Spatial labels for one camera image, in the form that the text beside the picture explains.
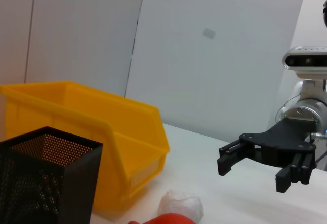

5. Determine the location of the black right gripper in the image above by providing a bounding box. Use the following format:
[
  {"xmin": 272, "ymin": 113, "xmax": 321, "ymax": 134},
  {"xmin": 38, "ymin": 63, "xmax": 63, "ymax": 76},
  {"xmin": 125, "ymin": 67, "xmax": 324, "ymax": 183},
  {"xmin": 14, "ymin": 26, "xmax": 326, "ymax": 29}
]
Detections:
[{"xmin": 217, "ymin": 118, "xmax": 316, "ymax": 193}]

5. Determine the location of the white paper ball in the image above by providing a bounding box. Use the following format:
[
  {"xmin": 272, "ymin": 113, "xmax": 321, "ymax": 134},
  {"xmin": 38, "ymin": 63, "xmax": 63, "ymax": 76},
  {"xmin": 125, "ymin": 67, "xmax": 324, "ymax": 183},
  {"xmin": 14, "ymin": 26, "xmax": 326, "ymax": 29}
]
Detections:
[{"xmin": 157, "ymin": 189, "xmax": 204, "ymax": 222}]

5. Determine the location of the orange red fruit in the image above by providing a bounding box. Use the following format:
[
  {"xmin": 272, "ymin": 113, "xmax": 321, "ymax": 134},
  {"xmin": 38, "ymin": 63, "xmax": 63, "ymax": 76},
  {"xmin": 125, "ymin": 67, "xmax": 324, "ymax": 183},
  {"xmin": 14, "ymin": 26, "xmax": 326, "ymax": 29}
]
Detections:
[{"xmin": 127, "ymin": 212, "xmax": 197, "ymax": 224}]

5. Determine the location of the black mesh pen holder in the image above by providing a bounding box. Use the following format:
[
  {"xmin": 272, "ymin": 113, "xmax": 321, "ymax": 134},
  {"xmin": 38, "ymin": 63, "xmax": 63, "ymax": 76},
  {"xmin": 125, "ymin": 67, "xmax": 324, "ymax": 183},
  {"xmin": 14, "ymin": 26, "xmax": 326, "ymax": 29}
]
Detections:
[{"xmin": 0, "ymin": 126, "xmax": 104, "ymax": 224}]

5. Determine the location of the yellow plastic storage bin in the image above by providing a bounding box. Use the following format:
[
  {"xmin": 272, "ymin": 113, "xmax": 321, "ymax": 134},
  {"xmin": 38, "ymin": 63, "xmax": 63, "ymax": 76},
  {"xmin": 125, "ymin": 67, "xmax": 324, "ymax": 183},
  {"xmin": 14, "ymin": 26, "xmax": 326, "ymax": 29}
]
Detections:
[{"xmin": 0, "ymin": 80, "xmax": 171, "ymax": 218}]

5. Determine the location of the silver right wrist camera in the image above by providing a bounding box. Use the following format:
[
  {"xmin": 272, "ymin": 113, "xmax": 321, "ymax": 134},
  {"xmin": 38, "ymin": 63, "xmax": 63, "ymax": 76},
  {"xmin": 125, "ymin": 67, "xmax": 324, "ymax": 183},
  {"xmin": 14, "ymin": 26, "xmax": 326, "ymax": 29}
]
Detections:
[{"xmin": 282, "ymin": 46, "xmax": 327, "ymax": 78}]

